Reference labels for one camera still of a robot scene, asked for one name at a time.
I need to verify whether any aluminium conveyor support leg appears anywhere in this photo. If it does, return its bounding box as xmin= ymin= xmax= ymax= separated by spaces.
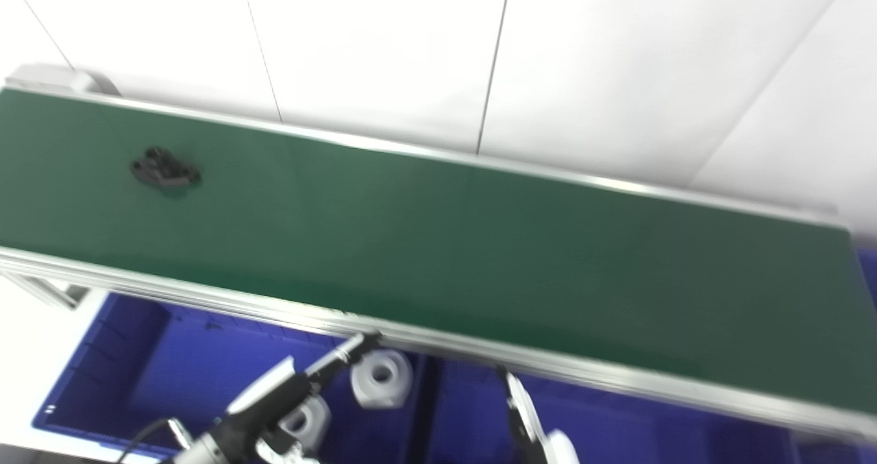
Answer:
xmin=0 ymin=274 xmax=91 ymax=311

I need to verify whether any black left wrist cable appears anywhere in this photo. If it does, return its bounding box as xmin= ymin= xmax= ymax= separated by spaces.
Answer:
xmin=113 ymin=417 xmax=173 ymax=464

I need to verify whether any white hexagonal nut part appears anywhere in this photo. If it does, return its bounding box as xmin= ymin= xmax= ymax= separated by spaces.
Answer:
xmin=277 ymin=395 xmax=332 ymax=452
xmin=350 ymin=349 xmax=415 ymax=411

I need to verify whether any black flange part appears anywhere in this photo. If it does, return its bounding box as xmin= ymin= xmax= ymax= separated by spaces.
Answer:
xmin=130 ymin=147 xmax=203 ymax=191

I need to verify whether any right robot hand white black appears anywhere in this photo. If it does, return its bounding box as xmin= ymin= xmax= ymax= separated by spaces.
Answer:
xmin=496 ymin=365 xmax=582 ymax=464

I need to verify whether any green conveyor belt aluminium frame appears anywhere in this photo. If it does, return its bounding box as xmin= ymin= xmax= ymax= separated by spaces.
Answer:
xmin=0 ymin=87 xmax=877 ymax=445

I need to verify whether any blue plastic bin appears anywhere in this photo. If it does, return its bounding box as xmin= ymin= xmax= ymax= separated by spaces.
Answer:
xmin=853 ymin=247 xmax=877 ymax=314
xmin=32 ymin=293 xmax=427 ymax=462
xmin=423 ymin=356 xmax=799 ymax=464

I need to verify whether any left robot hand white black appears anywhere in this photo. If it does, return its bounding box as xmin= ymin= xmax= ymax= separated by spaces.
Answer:
xmin=218 ymin=330 xmax=384 ymax=464

